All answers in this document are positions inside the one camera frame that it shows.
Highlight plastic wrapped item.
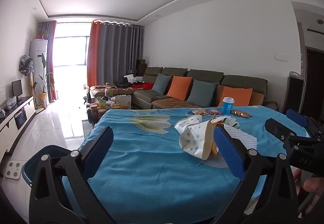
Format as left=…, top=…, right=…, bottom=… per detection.
left=6, top=96, right=17, bottom=110

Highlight narrow grey red curtain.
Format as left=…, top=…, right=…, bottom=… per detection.
left=40, top=21, right=57, bottom=101

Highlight gold snack packet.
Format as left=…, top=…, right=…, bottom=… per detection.
left=231, top=110, right=252, bottom=118

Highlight dark wooden door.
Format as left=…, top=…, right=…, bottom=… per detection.
left=305, top=47, right=324, bottom=117

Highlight tall plant in yellow pot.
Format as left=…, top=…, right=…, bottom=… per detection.
left=38, top=53, right=55, bottom=109

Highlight blue plastic bin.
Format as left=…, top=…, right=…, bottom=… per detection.
left=22, top=145, right=70, bottom=188

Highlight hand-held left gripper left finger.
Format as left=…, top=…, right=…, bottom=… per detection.
left=29, top=126, right=117, bottom=224

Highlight group of jars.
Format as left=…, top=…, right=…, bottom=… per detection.
left=87, top=96, right=120, bottom=123

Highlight white floral paper cup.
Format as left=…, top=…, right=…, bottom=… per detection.
left=174, top=115, right=219, bottom=161

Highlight white clothes pile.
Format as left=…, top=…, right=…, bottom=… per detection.
left=124, top=75, right=145, bottom=84

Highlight bright balcony window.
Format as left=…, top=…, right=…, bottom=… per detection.
left=54, top=23, right=90, bottom=100

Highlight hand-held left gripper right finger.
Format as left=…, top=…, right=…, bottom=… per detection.
left=213, top=125, right=299, bottom=224

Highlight stacked brown wooden boxes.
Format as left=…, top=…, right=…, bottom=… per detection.
left=136, top=59, right=147, bottom=74

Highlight blue cup with white lid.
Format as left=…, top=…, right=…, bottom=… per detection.
left=222, top=97, right=234, bottom=114

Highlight grey framed black panel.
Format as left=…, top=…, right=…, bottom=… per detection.
left=282, top=71, right=305, bottom=113

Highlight orange pillow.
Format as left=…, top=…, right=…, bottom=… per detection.
left=220, top=85, right=253, bottom=107
left=166, top=75, right=192, bottom=101

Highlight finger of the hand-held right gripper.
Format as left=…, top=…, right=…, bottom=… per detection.
left=286, top=109, right=324, bottom=136
left=265, top=118, right=298, bottom=144

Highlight covered standing fan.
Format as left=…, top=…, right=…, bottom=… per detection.
left=18, top=54, right=36, bottom=99

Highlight black monitor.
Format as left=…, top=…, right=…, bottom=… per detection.
left=11, top=80, right=23, bottom=103

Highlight gold foil wrapper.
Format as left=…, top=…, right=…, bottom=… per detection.
left=211, top=114, right=225, bottom=126

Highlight white bathroom scale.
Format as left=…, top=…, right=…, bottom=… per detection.
left=5, top=161, right=24, bottom=179

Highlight grey blue pillow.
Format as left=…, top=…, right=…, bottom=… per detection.
left=152, top=73, right=172, bottom=95
left=187, top=79, right=217, bottom=107

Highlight blue floral blanket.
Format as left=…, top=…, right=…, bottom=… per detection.
left=63, top=106, right=310, bottom=224

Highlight wide grey orange curtain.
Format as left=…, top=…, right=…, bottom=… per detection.
left=87, top=21, right=145, bottom=87

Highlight person's right hand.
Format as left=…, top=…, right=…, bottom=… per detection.
left=293, top=167, right=324, bottom=198

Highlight green brown sofa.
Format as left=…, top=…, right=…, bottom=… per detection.
left=133, top=66, right=279, bottom=110

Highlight beige printed bag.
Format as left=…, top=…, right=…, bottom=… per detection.
left=115, top=95, right=132, bottom=110

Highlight white tissue paper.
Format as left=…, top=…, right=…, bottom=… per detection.
left=224, top=124, right=258, bottom=150

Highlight brown leather ottoman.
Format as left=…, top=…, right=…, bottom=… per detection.
left=89, top=85, right=138, bottom=99

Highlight green snack wrapper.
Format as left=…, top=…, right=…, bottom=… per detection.
left=224, top=116, right=240, bottom=130

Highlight white black TV cabinet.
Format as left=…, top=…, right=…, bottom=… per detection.
left=0, top=96, right=36, bottom=161

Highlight red cloth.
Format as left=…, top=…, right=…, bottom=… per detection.
left=131, top=82, right=154, bottom=90

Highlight white floor air conditioner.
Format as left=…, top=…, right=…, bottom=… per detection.
left=30, top=39, right=48, bottom=108

